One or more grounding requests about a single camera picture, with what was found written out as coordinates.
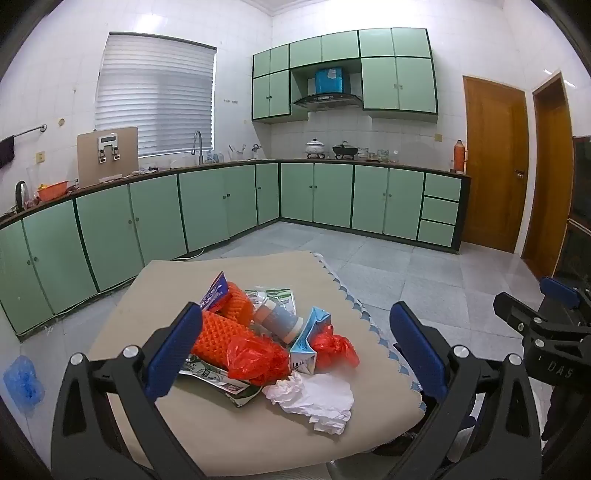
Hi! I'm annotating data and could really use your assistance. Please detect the wooden door with handle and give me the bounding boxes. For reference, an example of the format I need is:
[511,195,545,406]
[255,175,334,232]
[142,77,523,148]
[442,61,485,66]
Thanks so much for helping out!
[462,75,530,254]

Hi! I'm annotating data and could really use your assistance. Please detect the plain wooden door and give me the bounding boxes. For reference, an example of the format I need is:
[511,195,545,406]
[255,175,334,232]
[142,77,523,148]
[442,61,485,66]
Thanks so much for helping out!
[521,71,575,278]

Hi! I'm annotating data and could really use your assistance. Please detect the black range hood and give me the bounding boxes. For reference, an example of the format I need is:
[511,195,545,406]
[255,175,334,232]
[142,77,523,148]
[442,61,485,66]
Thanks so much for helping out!
[293,93,363,112]

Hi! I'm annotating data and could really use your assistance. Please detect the white green foil wrapper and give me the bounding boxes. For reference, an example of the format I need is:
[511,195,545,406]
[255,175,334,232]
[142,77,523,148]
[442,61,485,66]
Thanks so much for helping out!
[245,286,296,319]

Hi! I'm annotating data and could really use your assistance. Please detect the white bottle with blue label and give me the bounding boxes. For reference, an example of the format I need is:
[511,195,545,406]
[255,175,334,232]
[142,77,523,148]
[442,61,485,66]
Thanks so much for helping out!
[252,298,304,344]

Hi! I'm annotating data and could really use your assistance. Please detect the crumpled white tissue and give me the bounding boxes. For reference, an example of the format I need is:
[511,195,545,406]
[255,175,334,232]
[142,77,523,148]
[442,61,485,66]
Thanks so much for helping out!
[262,371,355,435]

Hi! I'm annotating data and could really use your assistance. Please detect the orange foam fruit net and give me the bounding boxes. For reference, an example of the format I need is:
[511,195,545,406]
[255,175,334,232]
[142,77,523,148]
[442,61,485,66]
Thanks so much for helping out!
[222,281,254,330]
[191,311,259,370]

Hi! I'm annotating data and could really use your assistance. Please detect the orange plastic basket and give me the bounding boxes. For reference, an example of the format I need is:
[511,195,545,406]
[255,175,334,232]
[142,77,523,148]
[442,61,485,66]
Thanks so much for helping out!
[36,181,70,202]

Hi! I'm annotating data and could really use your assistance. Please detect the white grey device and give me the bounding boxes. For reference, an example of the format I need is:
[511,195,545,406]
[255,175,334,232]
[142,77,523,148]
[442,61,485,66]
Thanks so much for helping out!
[97,133,122,163]

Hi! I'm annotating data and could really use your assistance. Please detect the dark glass cabinet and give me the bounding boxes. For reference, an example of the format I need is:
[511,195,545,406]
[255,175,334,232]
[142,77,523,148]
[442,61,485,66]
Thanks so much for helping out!
[554,136,591,287]

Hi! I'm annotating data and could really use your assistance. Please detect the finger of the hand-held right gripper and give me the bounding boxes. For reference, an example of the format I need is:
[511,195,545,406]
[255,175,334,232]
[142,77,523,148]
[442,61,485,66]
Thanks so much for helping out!
[539,276,591,315]
[493,292,555,342]

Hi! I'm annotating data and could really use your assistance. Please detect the white window blind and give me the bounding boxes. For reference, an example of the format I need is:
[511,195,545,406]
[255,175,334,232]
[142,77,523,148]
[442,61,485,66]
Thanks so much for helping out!
[95,32,218,158]

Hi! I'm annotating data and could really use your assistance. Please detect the green base cabinets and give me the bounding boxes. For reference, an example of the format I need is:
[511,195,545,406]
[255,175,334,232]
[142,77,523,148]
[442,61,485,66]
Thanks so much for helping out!
[0,159,472,342]

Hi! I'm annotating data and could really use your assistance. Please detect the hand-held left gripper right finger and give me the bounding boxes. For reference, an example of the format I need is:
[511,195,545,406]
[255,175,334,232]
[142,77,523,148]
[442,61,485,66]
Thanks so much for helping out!
[379,301,543,480]

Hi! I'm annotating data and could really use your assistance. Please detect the green wall cabinets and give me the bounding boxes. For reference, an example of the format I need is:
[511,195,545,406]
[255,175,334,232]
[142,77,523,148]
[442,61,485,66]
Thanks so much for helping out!
[252,28,438,124]

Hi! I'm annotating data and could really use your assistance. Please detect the small red plastic bag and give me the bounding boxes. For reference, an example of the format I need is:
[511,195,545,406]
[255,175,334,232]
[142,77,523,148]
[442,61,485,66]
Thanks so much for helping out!
[311,323,360,370]

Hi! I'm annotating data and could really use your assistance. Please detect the blue red snack packet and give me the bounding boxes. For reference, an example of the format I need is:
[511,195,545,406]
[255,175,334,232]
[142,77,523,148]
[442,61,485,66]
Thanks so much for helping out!
[199,271,230,312]

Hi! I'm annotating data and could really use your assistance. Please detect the blue plastic bag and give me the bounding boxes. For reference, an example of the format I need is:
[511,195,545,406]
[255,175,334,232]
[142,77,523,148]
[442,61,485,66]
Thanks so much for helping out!
[4,355,45,416]

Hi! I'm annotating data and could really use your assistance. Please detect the large red plastic bag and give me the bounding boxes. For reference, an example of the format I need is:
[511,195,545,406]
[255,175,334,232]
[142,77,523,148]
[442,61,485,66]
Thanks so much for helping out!
[226,333,291,386]

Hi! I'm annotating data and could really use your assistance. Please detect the steel towel rail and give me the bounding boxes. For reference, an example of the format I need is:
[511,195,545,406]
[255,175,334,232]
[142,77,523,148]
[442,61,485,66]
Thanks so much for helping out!
[0,124,48,141]

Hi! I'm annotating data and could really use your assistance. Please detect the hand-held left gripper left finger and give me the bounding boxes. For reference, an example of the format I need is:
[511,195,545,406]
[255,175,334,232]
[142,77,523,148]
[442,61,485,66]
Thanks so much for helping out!
[51,302,208,480]

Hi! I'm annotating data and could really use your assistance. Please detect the blue white drink carton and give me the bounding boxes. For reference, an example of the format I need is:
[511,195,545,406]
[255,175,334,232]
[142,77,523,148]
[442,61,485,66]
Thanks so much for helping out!
[290,306,334,374]

